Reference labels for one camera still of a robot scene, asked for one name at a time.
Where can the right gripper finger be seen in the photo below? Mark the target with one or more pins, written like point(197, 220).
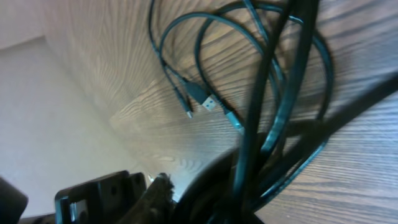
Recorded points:
point(155, 206)

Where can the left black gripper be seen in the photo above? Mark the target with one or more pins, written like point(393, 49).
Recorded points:
point(105, 199)

